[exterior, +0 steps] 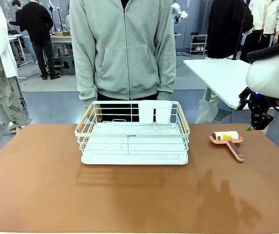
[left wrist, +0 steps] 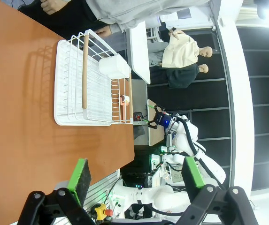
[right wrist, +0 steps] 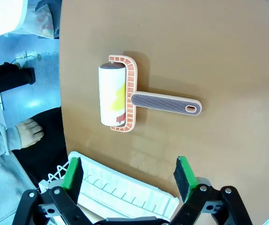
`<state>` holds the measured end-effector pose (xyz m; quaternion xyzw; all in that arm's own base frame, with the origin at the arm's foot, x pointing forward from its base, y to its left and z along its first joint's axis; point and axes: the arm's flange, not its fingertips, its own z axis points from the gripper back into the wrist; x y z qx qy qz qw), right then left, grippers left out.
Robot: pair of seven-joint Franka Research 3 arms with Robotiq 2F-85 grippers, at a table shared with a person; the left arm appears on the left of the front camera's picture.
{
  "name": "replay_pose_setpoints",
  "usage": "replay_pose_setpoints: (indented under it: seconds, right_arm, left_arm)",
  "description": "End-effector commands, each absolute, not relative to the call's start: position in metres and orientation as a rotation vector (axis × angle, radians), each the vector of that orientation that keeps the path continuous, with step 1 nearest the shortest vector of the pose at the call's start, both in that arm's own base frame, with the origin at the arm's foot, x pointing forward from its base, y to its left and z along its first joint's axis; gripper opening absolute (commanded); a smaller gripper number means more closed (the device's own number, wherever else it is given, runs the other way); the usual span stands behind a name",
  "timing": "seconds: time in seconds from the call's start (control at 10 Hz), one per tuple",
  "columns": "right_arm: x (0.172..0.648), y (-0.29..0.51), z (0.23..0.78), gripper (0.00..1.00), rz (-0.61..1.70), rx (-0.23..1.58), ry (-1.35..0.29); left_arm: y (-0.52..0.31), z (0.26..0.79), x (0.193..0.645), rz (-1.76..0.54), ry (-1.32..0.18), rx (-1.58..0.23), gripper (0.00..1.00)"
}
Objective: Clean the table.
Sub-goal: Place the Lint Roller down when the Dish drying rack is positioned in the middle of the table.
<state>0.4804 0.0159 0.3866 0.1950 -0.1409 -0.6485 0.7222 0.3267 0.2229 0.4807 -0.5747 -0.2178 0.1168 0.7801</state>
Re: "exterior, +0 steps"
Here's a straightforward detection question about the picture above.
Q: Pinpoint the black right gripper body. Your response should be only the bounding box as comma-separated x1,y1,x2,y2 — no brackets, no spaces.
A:
248,93,274,132

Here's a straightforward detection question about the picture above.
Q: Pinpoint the white desk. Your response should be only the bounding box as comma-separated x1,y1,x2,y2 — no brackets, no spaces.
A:
49,35,73,74

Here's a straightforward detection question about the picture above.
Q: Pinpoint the white side table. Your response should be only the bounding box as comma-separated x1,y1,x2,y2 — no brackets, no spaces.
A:
183,59,279,110

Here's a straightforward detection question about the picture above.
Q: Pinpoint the pink lint roller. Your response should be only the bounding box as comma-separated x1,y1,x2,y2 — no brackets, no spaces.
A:
209,131,245,162

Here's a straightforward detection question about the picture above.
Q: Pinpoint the white plastic cutlery holder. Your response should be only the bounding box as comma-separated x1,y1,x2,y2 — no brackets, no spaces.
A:
138,100,173,125

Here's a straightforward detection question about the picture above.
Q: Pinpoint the white wire dish rack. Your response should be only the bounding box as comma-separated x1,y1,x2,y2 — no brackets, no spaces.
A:
74,100,191,166

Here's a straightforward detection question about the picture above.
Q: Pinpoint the person in black sweater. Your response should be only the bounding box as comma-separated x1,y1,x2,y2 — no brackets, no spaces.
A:
21,0,62,80

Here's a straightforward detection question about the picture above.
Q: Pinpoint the cardboard box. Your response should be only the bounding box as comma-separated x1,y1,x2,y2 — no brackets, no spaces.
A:
54,30,71,38

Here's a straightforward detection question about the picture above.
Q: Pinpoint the grey step stool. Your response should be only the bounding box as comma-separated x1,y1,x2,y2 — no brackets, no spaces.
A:
59,55,76,76

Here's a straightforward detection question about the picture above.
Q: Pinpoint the person in grey hoodie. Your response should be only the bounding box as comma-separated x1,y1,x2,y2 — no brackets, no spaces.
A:
69,0,178,122

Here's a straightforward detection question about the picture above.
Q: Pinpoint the person in black with jeans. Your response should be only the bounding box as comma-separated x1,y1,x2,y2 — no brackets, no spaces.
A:
8,0,38,64

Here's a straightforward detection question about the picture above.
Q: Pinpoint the person's left forearm grey sleeve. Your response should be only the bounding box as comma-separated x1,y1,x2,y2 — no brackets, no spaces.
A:
156,56,177,101

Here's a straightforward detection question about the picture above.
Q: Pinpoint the white shoe rack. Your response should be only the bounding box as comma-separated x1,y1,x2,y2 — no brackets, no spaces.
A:
189,34,208,55

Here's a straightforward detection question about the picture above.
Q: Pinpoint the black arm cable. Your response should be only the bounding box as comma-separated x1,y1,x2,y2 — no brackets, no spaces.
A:
246,42,279,63

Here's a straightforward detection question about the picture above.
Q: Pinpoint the person in black coat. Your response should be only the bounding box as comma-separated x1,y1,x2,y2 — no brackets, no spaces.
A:
195,0,252,124

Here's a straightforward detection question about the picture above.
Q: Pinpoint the person's right forearm grey sleeve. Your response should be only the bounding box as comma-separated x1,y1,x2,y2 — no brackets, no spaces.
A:
76,56,99,101

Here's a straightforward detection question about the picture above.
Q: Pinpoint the person in white jacket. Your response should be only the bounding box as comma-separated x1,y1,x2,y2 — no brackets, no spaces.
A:
240,0,279,62

